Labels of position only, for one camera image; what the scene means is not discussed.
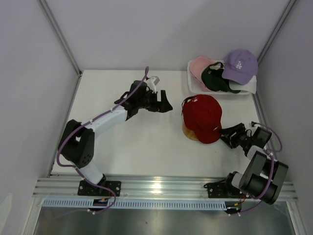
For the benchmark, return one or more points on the left aluminium frame post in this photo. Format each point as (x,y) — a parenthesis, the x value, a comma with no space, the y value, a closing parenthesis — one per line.
(59,35)

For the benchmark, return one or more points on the white perforated plastic basket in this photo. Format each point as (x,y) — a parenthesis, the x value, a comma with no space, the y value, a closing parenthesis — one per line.
(196,87)

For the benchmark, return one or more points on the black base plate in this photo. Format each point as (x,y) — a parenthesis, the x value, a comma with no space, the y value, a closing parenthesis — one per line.
(219,190)
(85,189)

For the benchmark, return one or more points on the lavender LA baseball cap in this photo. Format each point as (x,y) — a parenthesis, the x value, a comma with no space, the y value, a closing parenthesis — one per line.
(240,66)

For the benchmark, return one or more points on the aluminium mounting rail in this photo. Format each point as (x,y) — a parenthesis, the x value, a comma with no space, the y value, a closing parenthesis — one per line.
(132,187)

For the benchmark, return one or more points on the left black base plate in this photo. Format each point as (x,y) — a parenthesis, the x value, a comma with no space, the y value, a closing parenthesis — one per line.
(85,189)

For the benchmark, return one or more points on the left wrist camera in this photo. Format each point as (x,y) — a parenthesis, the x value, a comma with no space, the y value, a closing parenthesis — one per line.
(152,83)

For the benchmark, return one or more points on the red LA baseball cap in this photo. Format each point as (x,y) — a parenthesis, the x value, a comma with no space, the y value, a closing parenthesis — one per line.
(202,115)

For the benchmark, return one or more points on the pink baseball cap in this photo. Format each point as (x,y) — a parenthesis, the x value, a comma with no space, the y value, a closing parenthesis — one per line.
(198,65)

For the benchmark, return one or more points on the aluminium frame post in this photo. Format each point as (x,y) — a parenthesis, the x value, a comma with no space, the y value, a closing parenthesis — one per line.
(59,35)
(277,28)

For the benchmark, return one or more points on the white baseball cap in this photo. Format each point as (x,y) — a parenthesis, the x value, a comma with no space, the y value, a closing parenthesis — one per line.
(249,87)

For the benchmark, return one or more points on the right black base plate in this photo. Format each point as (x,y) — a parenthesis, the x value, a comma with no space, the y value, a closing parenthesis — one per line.
(219,190)

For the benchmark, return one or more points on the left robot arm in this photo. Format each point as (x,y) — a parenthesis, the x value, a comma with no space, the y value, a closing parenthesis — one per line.
(78,139)

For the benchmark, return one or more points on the white slotted cable duct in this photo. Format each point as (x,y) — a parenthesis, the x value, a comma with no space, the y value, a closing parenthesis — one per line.
(136,204)

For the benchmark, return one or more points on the wooden hat stand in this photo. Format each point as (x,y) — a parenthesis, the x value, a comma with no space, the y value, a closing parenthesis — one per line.
(189,133)

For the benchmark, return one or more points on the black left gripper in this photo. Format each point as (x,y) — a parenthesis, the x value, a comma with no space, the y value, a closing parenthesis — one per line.
(163,106)

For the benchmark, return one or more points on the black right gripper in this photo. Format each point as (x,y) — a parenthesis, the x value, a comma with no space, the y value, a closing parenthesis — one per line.
(231,141)

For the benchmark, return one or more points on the dark green NY baseball cap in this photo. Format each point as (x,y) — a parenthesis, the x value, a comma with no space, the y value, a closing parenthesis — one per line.
(212,79)

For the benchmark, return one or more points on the right aluminium frame post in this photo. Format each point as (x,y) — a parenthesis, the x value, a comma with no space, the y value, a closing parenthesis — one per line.
(277,28)

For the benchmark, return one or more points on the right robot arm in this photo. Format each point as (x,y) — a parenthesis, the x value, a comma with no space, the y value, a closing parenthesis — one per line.
(264,176)

